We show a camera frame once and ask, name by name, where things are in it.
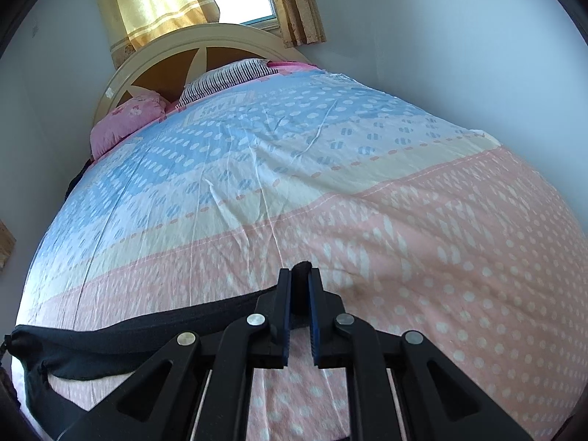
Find black pants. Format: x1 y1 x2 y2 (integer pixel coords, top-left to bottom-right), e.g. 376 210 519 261
2 262 314 440

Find polka dot bed sheet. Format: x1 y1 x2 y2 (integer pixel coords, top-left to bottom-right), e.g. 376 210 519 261
17 70 587 440

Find yellow left curtain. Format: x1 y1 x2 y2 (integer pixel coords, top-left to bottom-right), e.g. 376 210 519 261
0 221 16 270

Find yellow curtain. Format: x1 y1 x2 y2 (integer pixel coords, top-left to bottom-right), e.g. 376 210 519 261
97 0 220 68
0 221 16 270
273 0 326 47

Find pink pillow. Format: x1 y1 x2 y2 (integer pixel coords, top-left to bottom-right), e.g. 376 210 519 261
90 91 168 160

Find striped pillow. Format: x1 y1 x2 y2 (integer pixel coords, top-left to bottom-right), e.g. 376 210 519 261
176 58 278 108

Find cream wooden headboard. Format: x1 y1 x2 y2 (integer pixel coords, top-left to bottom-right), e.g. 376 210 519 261
94 23 308 122

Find yellow centre curtain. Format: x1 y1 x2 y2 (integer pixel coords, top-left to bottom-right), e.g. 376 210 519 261
97 0 220 68

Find yellow right curtain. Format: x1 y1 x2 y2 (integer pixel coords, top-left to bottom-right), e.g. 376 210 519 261
273 0 326 47

